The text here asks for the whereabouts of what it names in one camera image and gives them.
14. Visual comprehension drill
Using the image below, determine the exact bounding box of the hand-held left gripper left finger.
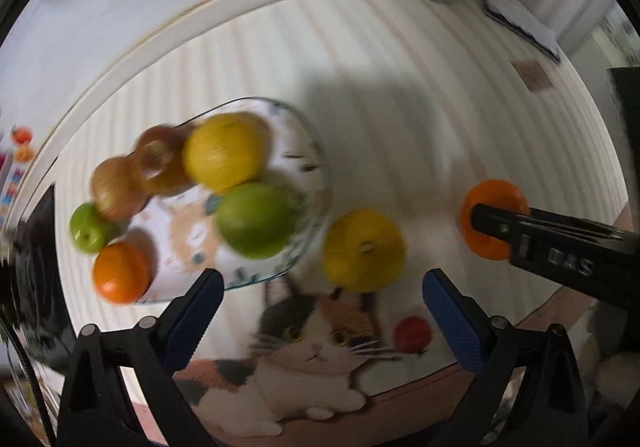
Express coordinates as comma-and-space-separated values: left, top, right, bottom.
55, 268, 225, 447

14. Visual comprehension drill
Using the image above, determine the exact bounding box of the orange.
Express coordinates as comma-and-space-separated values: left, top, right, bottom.
459, 180, 531, 261
92, 240, 152, 305

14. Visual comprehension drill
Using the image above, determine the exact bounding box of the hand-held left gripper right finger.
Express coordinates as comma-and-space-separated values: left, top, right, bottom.
421, 268, 589, 447

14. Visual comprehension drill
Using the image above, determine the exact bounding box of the yellow lemon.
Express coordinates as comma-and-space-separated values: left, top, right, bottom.
181, 113, 270, 194
322, 209, 406, 294

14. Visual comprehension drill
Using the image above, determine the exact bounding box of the dark reddish brown pear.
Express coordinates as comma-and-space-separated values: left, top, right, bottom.
134, 124, 195, 196

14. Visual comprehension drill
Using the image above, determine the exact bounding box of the black edged white notepad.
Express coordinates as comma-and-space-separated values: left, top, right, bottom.
481, 0, 562, 62

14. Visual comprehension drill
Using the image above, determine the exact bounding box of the red cherry tomato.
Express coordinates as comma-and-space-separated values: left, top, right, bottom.
393, 316, 432, 355

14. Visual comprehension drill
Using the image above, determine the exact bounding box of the black gas stove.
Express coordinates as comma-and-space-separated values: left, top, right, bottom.
0, 184, 72, 368

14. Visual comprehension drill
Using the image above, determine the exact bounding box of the small brown square coaster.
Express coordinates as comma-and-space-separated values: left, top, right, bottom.
511, 58, 554, 91

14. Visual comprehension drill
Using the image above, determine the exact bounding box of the green apple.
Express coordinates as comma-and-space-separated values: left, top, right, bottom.
69, 203, 120, 256
215, 182, 298, 260

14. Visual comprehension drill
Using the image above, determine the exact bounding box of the colourful wall sticker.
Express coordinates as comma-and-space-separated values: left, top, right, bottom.
0, 123, 37, 230

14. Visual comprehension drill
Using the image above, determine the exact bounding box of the oval floral ceramic plate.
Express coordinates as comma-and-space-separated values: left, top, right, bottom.
117, 97, 335, 305

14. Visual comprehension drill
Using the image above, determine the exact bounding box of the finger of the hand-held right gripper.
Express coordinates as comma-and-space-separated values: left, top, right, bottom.
471, 203, 532, 249

